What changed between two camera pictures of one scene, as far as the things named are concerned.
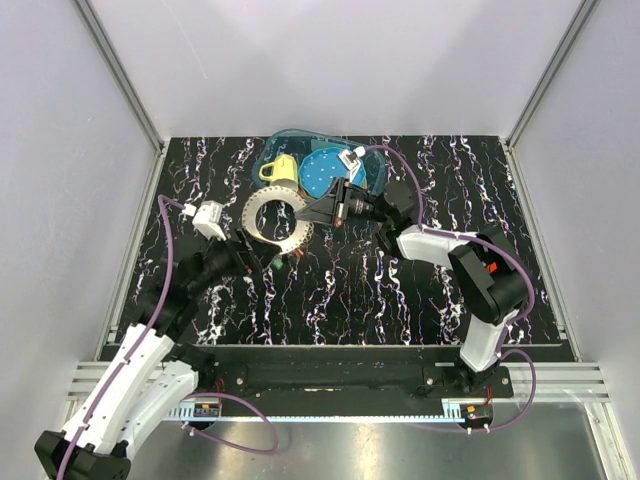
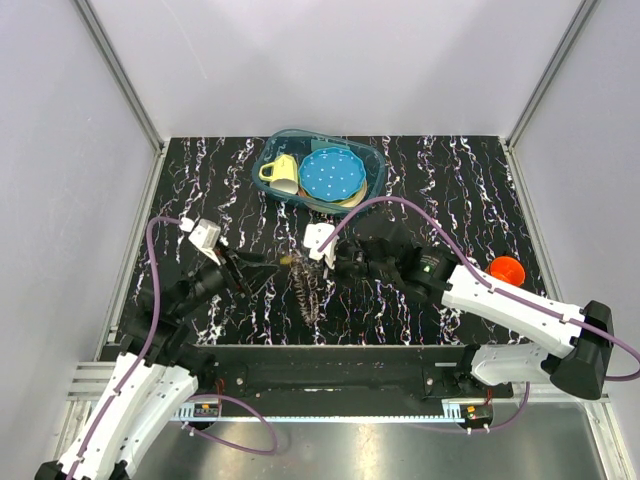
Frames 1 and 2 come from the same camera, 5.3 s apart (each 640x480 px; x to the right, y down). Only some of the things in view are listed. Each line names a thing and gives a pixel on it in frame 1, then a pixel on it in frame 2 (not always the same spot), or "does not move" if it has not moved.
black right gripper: x=326 y=209 → x=343 y=244
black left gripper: x=249 y=253 → x=253 y=274
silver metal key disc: x=302 y=231 → x=307 y=275
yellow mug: x=284 y=172 does not move
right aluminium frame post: x=581 y=17 does not move
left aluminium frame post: x=119 y=74 does not move
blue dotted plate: x=321 y=166 does not move
